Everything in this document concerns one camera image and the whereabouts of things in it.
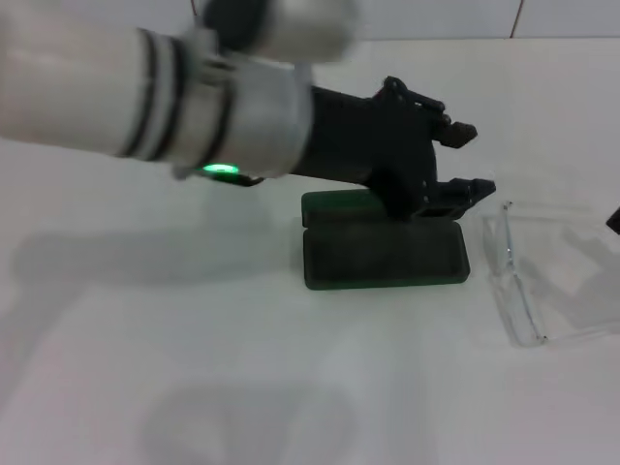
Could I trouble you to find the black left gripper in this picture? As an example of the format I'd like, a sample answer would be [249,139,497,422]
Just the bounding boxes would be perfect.
[293,75,497,222]

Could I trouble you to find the green glasses case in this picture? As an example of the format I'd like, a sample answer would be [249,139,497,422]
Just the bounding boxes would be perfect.
[299,189,471,292]

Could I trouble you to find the clear white glasses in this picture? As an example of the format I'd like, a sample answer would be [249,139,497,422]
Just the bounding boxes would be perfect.
[481,201,620,350]

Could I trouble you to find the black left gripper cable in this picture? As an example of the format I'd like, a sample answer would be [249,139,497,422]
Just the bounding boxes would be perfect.
[211,170,266,189]

